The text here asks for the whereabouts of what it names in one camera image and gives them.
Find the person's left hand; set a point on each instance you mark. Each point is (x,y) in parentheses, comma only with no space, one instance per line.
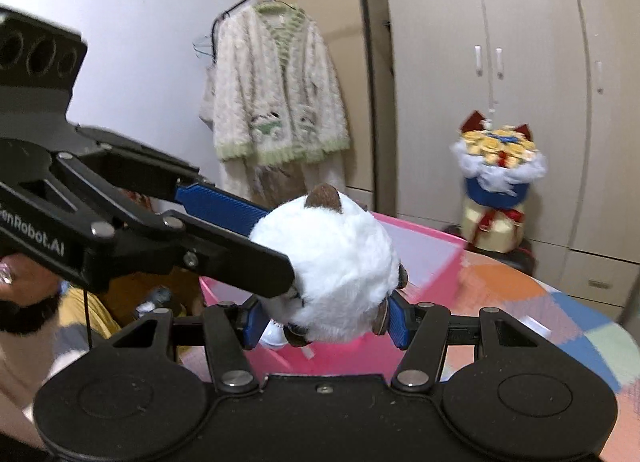
(25,282)

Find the cream green knit cardigan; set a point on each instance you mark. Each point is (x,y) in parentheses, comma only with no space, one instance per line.
(270,92)

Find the yellow rose bouquet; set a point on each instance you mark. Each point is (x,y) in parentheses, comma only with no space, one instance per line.
(500,162)

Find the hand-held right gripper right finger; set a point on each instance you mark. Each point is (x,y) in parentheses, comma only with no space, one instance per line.
(400,326)

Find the black clothes rack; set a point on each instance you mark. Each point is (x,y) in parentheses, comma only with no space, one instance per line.
(369,92)

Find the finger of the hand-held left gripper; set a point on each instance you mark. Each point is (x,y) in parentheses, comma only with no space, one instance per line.
(240,262)
(220,204)

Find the patchwork blanket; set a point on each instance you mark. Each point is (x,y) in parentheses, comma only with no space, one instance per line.
(550,312)

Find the white round plush toy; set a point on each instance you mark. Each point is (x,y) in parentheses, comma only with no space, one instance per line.
(330,267)

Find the cream hanging garment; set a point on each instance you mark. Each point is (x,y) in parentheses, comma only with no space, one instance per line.
(235,177)

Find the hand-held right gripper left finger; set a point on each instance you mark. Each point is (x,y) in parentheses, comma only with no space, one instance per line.
(252,323)

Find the pink cardboard box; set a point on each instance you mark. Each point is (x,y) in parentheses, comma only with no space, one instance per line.
(430,252)

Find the cream round box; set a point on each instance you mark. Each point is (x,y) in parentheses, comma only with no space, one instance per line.
(492,237)

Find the beige wardrobe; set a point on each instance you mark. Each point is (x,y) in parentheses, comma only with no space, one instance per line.
(550,67)

